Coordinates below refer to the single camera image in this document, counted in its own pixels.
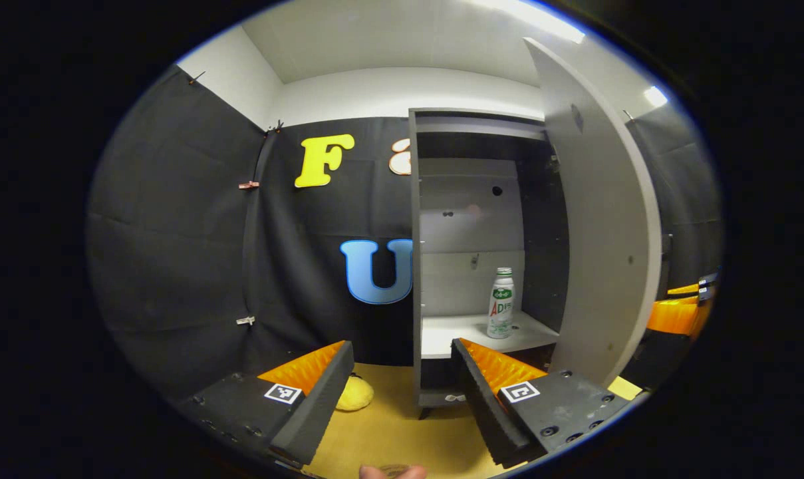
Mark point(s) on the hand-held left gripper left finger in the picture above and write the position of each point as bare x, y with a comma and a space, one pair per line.
322, 399

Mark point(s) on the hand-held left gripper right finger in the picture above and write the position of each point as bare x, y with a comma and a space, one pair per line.
478, 399

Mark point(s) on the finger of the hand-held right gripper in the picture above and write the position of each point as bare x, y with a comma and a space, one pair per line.
684, 290
674, 316

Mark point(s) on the beige cabinet door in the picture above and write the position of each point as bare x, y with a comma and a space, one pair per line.
608, 233

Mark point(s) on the white bottle with green label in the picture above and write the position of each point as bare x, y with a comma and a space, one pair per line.
501, 303

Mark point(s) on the dark grey cabinet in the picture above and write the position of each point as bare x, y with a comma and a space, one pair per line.
471, 206

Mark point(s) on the yellow soft toy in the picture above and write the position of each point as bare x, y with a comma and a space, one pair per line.
355, 394

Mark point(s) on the ceiling light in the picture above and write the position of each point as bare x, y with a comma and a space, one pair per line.
656, 96

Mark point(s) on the black backdrop cloth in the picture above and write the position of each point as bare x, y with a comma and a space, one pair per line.
175, 233

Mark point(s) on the pink clothes peg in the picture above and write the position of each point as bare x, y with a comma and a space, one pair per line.
249, 185

